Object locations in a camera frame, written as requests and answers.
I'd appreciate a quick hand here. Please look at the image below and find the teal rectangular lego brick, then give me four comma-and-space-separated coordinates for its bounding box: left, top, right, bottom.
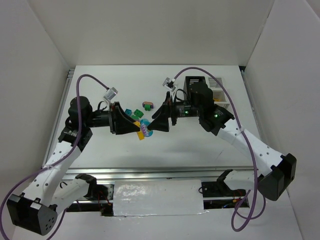
125, 108, 133, 117

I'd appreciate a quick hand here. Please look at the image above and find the purple printed lego brick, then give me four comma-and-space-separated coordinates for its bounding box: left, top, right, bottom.
142, 101, 154, 109

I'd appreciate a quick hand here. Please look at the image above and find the black slotted container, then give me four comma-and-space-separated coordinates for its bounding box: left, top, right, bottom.
183, 76, 206, 100

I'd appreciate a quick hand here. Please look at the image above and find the aluminium frame rail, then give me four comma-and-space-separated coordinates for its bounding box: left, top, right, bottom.
62, 166, 253, 181

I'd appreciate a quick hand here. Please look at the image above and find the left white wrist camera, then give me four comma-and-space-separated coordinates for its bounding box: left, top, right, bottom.
103, 87, 118, 106

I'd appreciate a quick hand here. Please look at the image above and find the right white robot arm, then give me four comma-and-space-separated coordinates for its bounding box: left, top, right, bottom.
147, 82, 297, 201

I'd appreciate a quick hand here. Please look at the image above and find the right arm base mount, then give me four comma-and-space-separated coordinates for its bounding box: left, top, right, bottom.
198, 181, 247, 210

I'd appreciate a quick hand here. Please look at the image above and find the green square lego brick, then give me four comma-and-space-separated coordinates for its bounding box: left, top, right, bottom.
133, 109, 144, 118

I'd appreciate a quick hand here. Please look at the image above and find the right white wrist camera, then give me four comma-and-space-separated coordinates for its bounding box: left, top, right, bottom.
162, 77, 176, 92

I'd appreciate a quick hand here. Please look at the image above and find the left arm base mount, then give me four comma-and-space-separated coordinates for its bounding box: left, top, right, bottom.
75, 173, 115, 217

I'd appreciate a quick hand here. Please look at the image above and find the white taped cover panel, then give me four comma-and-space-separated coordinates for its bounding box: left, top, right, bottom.
113, 179, 205, 217

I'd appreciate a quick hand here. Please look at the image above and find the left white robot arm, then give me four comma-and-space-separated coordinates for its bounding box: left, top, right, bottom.
6, 96, 140, 236

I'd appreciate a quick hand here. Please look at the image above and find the small green lego brick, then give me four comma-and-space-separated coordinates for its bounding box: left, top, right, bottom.
144, 105, 151, 111

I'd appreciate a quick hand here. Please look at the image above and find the white slotted container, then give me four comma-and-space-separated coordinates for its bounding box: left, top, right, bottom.
206, 76, 230, 109

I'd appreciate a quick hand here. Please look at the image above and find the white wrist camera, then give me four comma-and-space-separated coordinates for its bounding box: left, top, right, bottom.
162, 77, 176, 92
103, 87, 118, 106

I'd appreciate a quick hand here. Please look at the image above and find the yellow rectangular lego brick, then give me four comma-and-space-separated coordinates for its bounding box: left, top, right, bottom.
134, 121, 145, 141

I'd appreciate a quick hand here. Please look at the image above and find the green rounded lego brick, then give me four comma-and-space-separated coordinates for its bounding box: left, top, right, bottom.
131, 115, 140, 121

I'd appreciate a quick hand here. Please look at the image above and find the teal flower printed lego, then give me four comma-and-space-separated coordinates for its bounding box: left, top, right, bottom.
140, 118, 153, 138

